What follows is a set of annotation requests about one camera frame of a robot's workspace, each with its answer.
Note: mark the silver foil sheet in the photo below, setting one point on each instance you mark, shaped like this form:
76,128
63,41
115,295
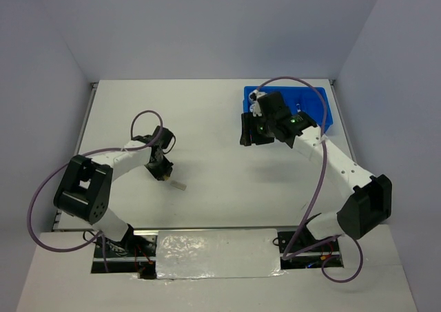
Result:
206,254

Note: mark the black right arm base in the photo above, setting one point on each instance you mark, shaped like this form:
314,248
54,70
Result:
285,233

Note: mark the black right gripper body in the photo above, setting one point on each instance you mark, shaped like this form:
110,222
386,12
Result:
267,134

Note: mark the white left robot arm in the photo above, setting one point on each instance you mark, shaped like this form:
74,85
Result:
84,191

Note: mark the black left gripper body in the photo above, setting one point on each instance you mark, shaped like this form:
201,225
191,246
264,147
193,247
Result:
158,169

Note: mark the blue plastic sorting bin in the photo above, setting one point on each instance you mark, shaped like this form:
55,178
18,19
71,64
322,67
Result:
309,100

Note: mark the grey white eraser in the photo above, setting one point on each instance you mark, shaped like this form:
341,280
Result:
178,185

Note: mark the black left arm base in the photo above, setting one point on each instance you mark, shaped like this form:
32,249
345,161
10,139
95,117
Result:
140,260

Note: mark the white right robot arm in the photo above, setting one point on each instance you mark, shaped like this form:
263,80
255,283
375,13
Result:
367,198

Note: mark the blue cleaning gel jar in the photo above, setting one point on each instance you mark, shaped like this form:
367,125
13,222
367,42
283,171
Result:
255,109

